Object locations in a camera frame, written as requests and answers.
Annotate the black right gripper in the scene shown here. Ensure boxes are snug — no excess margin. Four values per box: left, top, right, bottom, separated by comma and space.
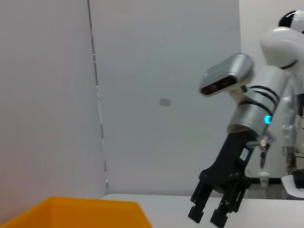
187, 133, 259, 228

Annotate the white paper cup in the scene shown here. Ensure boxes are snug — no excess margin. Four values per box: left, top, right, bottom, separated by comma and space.
258, 171, 271, 189

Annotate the black box on white stand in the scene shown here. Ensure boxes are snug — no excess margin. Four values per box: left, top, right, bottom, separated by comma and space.
281, 169, 304, 200

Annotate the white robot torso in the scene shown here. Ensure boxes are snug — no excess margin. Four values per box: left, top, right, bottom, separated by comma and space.
281, 68, 304, 158

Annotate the yellow plastic bin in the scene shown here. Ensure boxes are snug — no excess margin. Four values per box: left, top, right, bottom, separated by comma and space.
0, 196, 154, 228

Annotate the black white robot head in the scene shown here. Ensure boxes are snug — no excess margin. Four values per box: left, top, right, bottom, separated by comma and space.
277, 9, 304, 33

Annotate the right wrist cable with connector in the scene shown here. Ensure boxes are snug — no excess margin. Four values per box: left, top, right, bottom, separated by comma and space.
247, 134, 277, 170

